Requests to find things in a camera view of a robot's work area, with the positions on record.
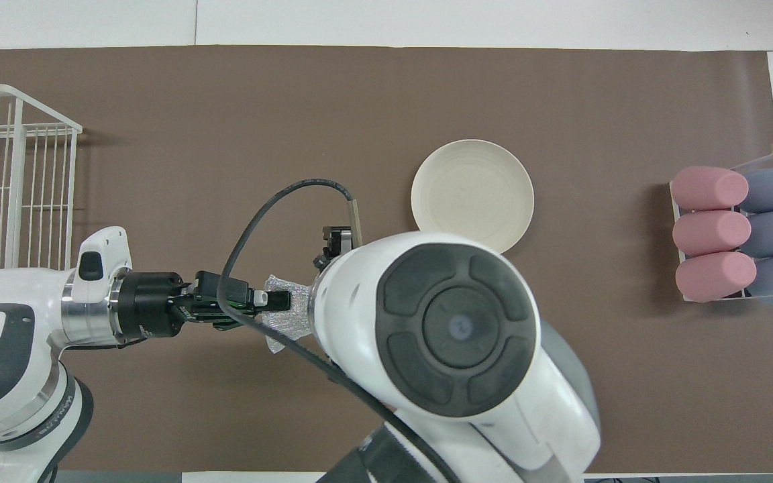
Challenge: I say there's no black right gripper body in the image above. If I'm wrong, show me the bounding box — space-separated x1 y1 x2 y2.
313 227 354 271

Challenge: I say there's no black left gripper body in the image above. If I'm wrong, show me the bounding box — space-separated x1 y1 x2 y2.
115 270 268 339

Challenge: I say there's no cream round plate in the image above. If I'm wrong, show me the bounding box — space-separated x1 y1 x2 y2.
411 139 535 256

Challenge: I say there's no brown table mat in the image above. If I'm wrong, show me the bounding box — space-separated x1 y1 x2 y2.
0 45 773 474

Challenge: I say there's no pink plastic cup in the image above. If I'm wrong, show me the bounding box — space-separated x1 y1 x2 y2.
670 166 750 211
672 210 752 257
675 252 758 303

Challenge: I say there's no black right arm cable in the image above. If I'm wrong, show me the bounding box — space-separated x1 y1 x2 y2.
217 178 461 483

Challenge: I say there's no white wire dish rack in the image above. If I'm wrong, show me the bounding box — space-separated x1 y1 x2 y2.
0 84 83 278

